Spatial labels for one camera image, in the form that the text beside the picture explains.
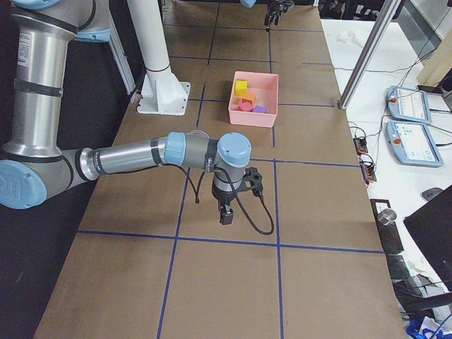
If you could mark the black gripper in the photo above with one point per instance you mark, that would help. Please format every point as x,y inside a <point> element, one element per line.
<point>221,196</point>
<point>275,10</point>

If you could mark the yellow foam block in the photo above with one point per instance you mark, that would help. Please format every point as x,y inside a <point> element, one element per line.
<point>240,88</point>

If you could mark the orange foam block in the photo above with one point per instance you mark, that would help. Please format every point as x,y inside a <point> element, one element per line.
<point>249,97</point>

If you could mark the red foam block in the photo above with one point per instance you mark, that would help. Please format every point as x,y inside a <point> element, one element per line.
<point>245,107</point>

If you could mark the purple foam block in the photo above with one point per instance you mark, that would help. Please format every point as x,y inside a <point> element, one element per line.
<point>259,109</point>

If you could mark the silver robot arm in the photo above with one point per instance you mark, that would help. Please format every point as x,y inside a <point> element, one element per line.
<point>43,156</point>
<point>251,3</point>

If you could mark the pink plastic bin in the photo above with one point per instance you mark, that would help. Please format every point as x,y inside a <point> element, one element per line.
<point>265,86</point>

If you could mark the orange black connector box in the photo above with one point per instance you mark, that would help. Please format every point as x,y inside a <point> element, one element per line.
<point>360,145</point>

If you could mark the metal cup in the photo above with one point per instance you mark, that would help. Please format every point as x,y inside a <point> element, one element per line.
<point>387,216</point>

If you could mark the upper teach pendant tablet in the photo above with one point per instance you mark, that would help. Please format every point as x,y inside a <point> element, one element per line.
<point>407,104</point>

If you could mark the teach pendant tablet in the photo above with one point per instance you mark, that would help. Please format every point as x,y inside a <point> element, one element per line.
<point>407,104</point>
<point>412,144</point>

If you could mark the lower teach pendant tablet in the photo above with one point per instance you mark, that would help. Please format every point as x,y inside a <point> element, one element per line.
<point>412,144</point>

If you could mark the black computer mouse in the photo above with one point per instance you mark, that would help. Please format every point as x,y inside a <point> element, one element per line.
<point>431,193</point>

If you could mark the black monitor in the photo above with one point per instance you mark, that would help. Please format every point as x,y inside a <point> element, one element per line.
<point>430,228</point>

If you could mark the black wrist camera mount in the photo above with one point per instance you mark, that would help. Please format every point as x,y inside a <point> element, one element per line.
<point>285,6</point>
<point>252,181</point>

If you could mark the aluminium frame post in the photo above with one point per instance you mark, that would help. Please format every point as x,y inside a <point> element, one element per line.
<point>385,17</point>

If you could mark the white pedestal column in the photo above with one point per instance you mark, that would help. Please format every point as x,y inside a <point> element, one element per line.
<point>162,93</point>

